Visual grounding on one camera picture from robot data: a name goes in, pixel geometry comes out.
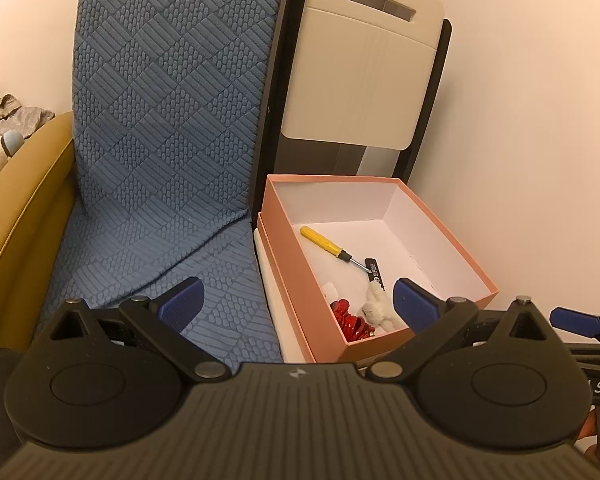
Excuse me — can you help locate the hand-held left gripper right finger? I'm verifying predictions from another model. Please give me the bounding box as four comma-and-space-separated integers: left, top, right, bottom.
367, 278, 565, 382

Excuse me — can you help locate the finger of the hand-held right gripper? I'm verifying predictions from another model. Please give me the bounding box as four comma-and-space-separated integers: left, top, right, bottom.
549, 306, 600, 338

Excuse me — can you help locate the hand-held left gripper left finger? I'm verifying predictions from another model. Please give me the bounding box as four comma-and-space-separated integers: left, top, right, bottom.
35, 276, 232, 382

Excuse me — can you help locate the small white plush toy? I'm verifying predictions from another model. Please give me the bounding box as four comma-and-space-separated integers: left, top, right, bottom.
361, 281, 407, 334

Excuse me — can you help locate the red shiny ornament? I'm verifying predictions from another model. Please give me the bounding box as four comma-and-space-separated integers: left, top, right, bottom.
328, 298, 379, 344

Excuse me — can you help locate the yellow handled screwdriver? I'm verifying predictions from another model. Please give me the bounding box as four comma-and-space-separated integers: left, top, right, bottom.
300, 225, 369, 274

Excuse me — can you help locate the pink cardboard box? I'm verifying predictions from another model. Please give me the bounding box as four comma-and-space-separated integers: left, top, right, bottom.
257, 174, 501, 364

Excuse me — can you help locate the person's right hand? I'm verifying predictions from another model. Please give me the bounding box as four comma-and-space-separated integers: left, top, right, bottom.
577, 411, 600, 462

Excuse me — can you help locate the blue quilted seat cushion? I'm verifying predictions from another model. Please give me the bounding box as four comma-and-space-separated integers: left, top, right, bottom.
40, 0, 287, 364

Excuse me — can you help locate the mustard yellow sofa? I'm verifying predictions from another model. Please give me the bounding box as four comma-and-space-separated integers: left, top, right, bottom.
0, 112, 77, 358

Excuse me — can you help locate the beige folding chair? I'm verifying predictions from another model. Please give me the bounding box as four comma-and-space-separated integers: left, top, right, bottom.
250, 0, 453, 233

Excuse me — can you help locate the grey crumpled jacket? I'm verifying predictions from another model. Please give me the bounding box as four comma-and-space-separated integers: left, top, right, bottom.
0, 88, 57, 140

